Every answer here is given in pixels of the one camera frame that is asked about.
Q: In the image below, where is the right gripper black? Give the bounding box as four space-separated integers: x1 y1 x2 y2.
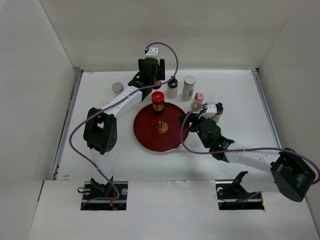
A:
179 111 213 149

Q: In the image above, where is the black cap brown spice bottle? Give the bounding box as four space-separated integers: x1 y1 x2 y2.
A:
211 102 224 123

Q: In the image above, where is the silver lid jar blue label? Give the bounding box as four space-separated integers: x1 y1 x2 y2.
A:
111 82 124 97

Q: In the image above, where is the red lid chili sauce jar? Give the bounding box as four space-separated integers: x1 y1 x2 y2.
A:
153 80 162 90

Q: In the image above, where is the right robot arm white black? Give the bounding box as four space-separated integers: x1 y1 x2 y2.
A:
181 114 320 202

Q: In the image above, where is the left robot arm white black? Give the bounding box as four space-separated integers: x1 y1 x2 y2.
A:
83 57 165 156

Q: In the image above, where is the black cap white powder bottle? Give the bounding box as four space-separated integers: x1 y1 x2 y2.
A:
166 76 178 98

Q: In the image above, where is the pink cap small bottle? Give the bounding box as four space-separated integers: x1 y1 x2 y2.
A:
191 92 205 109

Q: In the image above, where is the tall silver lid spice jar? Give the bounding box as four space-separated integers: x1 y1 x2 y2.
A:
182 75 196 101

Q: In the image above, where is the red round tray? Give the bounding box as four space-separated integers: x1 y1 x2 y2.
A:
133 102 186 152

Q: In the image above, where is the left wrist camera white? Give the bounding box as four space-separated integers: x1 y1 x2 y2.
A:
144 47 159 59

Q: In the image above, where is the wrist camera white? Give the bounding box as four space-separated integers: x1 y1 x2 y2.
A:
198 102 218 119
144 47 159 59

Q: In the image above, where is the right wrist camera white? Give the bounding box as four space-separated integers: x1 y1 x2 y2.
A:
198 102 218 119

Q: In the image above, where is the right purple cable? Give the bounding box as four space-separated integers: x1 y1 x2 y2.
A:
179 106 320 203

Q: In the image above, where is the purple cable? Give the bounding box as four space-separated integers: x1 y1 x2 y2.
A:
179 106 320 203
69 42 179 210

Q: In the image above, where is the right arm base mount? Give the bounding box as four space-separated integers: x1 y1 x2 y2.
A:
215 171 265 211

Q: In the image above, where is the aluminium table edge rail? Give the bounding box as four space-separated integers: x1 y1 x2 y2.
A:
251 68 282 147

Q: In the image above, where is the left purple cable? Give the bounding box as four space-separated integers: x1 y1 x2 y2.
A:
69 42 179 210

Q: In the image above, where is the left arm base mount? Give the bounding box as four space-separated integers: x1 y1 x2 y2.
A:
77 178 129 211

